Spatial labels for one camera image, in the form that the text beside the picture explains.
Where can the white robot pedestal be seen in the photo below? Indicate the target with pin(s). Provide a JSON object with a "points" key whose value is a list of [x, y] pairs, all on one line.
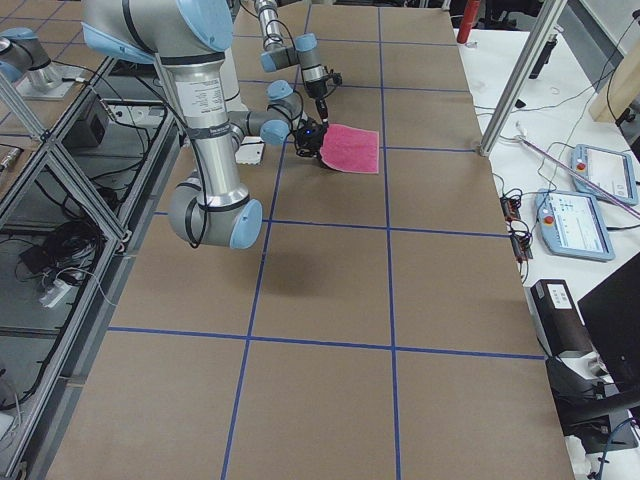
{"points": [[251, 149]]}

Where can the red bottle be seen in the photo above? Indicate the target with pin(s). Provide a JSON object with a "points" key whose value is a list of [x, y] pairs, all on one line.
{"points": [[468, 20]]}

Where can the black box with label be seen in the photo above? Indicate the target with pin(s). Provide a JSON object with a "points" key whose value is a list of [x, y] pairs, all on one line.
{"points": [[565, 334]]}

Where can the white power strip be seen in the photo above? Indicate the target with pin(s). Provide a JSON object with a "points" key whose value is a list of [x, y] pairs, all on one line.
{"points": [[54, 293]]}

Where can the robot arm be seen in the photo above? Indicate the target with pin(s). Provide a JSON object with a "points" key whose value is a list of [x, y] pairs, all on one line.
{"points": [[285, 40], [188, 41]]}

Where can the blue teach pendant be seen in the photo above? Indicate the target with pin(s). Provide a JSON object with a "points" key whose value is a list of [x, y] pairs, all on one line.
{"points": [[572, 225], [610, 170]]}

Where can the black monitor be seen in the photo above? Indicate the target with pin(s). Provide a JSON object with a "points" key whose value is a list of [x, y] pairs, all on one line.
{"points": [[611, 314]]}

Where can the near blue teach pendant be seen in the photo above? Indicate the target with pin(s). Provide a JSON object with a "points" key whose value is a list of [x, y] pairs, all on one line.
{"points": [[572, 225]]}

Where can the aluminium frame post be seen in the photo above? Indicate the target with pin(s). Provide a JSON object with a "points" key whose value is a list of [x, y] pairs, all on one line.
{"points": [[537, 38]]}

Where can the aluminium frame rack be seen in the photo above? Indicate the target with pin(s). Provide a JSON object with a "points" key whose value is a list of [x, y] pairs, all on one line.
{"points": [[75, 206]]}

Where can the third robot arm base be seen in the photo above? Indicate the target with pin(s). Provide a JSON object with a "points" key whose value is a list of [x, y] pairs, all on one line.
{"points": [[26, 64]]}

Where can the far blue teach pendant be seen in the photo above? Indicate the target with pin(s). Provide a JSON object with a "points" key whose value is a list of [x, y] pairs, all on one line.
{"points": [[610, 170]]}

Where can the pink towel with grey back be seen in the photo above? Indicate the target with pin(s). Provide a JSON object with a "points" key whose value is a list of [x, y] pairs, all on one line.
{"points": [[351, 150]]}

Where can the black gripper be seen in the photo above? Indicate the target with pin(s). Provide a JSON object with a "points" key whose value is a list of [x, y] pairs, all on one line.
{"points": [[318, 100], [304, 141]]}

